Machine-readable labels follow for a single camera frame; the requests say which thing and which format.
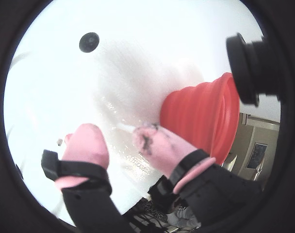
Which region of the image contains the person in grey sweater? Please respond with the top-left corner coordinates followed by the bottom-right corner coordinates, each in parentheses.
top-left (141, 198), bottom-right (202, 230)

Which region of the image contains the pink padded gripper finger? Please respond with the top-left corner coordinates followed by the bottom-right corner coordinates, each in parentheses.
top-left (40, 123), bottom-right (133, 233)
top-left (132, 123), bottom-right (263, 226)

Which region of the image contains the red collapsible silicone cup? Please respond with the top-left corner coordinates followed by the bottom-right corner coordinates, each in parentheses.
top-left (159, 72), bottom-right (241, 167)

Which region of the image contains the dark blueberry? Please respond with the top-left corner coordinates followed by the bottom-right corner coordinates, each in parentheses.
top-left (79, 32), bottom-right (100, 53)

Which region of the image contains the framed wall picture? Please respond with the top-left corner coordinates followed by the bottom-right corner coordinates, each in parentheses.
top-left (246, 142), bottom-right (268, 170)

